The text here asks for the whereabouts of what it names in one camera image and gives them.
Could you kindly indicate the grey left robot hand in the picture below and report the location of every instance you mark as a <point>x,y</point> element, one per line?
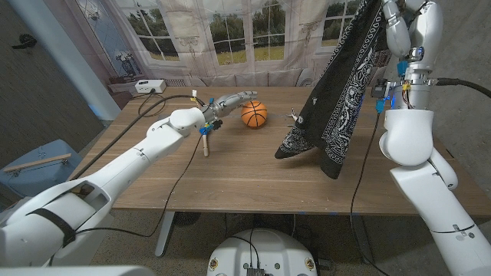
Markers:
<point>222,105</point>

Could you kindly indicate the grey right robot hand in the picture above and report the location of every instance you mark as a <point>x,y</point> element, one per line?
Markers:
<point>422,30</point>

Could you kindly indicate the table leg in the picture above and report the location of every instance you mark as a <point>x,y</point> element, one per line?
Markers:
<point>361,237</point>
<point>165,234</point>

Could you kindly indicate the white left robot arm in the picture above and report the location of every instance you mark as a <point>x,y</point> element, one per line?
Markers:
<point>115,176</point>

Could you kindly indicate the black paisley bandana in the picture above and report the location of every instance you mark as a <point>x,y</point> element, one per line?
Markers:
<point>337,103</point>

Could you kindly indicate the printed window backdrop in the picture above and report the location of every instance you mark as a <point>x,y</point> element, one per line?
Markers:
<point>249,38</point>

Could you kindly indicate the colourful wooden maraca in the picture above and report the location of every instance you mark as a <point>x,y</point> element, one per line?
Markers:
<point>205,147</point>

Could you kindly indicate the black round fan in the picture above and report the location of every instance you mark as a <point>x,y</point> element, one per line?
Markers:
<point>186,218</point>

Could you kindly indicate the pale round column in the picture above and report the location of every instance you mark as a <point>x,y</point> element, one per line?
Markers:
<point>69,57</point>

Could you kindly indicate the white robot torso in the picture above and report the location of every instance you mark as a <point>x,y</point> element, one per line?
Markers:
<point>264,253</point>

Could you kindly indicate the white power box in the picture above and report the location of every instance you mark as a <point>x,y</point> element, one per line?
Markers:
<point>149,86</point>

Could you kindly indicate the orange basketball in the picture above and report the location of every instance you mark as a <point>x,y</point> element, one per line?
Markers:
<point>254,114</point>

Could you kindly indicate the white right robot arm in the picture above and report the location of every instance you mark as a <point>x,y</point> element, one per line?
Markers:
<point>433,191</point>

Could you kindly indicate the white toy plane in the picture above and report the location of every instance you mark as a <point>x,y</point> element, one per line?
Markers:
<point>294,115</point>

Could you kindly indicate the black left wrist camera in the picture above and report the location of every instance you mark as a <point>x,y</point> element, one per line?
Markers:
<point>216,124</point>

